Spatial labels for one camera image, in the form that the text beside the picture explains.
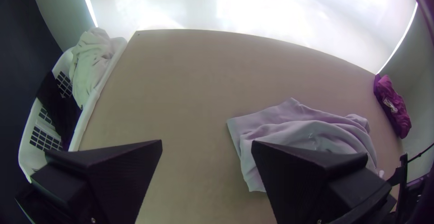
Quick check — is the maroon t-shirt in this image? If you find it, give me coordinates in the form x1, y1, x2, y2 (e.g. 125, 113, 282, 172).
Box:
373, 74, 412, 139

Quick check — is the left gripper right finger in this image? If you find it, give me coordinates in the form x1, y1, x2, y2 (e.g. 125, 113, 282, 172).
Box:
250, 140, 397, 224

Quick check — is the white laundry basket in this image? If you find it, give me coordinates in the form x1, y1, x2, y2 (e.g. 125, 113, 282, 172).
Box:
18, 37, 129, 184

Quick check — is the cream garment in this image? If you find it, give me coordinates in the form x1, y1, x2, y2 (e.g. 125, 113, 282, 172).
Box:
69, 27, 128, 110

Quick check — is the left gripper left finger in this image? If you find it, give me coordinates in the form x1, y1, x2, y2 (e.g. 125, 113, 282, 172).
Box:
15, 139, 163, 224

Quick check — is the black cable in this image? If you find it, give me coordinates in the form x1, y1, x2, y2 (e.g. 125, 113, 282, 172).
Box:
406, 142, 434, 164

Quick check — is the black garment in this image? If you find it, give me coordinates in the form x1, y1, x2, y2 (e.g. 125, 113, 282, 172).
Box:
35, 71, 83, 152

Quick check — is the grey t-shirt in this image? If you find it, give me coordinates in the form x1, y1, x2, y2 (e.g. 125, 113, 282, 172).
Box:
226, 97, 386, 193

